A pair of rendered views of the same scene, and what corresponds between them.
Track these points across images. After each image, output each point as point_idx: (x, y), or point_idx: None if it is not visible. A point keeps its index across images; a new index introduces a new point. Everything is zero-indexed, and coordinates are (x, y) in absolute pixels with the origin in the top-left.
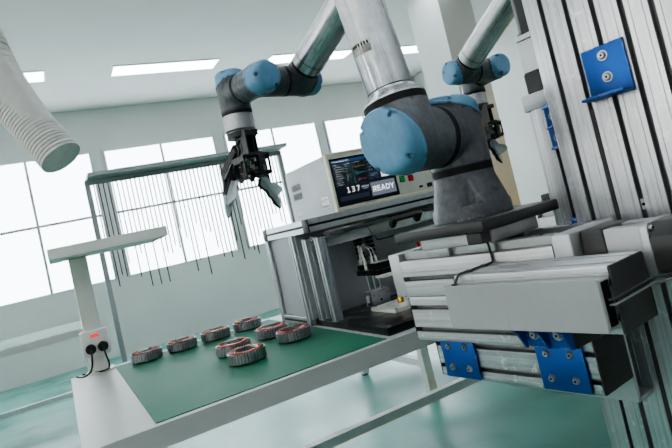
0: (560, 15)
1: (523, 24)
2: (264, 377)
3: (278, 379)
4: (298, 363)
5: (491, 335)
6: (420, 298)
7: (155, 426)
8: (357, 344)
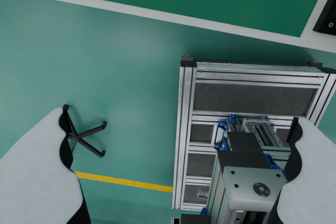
0: None
1: None
2: None
3: (167, 14)
4: None
5: (208, 198)
6: (219, 183)
7: None
8: (281, 11)
